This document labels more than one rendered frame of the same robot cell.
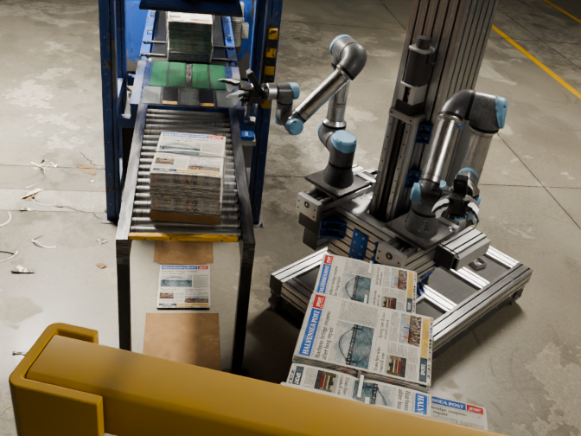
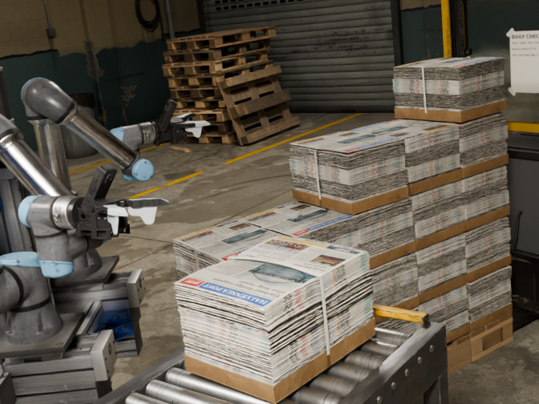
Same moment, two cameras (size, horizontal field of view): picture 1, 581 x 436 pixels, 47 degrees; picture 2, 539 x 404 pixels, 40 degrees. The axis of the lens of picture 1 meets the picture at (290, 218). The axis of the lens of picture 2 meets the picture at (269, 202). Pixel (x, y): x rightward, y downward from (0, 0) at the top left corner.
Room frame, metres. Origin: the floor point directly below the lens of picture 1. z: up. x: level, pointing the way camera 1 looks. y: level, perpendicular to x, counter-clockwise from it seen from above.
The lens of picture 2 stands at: (3.48, 1.70, 1.63)
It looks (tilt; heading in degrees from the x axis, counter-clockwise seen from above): 15 degrees down; 230
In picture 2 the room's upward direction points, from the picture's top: 7 degrees counter-clockwise
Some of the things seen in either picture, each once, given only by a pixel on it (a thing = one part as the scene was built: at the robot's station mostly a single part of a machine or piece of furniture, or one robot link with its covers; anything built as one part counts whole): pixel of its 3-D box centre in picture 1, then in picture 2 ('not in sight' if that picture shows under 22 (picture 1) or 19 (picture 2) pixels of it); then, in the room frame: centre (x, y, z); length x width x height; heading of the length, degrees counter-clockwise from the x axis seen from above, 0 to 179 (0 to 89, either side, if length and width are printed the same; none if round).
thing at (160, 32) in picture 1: (188, 33); not in sight; (4.91, 0.95, 0.75); 1.53 x 0.64 x 0.10; 11
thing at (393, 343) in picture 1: (367, 336); (344, 141); (1.43, -0.26, 1.07); 0.37 x 0.29 x 0.01; 82
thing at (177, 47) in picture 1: (189, 32); not in sight; (4.36, 0.84, 0.93); 0.38 x 0.30 x 0.26; 11
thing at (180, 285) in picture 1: (184, 285); not in sight; (2.84, 0.53, 0.01); 0.37 x 0.28 x 0.01; 11
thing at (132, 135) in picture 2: (466, 182); (126, 137); (2.17, -0.62, 1.21); 0.11 x 0.08 x 0.09; 164
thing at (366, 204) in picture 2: not in sight; (349, 192); (1.43, -0.26, 0.86); 0.38 x 0.29 x 0.04; 82
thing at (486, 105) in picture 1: (473, 158); (52, 156); (2.42, -0.70, 1.19); 0.15 x 0.12 x 0.55; 74
